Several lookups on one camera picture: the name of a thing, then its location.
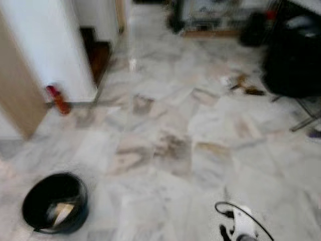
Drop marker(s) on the small purple item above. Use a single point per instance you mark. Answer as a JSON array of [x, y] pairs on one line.
[[315, 133]]

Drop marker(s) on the grey metal rack legs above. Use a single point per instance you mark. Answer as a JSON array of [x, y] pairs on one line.
[[307, 123]]

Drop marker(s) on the light brown debris piece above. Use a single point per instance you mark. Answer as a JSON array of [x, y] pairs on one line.
[[241, 80]]

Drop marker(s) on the beige paper piece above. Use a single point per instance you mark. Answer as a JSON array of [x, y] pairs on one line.
[[61, 214]]

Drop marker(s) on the black bulky bag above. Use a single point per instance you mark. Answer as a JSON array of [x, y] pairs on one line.
[[293, 57]]

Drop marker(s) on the black round bucket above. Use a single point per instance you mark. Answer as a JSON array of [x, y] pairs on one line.
[[40, 201]]

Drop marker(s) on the brown wooden plank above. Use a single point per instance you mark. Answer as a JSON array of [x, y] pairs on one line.
[[210, 34]]

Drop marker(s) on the small black round bag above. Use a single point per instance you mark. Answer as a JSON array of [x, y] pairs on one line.
[[253, 31]]

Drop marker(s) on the red spray can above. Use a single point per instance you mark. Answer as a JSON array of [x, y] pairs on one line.
[[58, 99]]

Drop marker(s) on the dark wooden stairs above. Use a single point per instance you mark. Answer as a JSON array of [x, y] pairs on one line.
[[98, 56]]

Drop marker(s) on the light wood panel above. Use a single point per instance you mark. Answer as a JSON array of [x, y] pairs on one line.
[[15, 85]]

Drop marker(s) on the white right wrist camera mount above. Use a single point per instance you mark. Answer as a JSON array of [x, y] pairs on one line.
[[244, 219]]

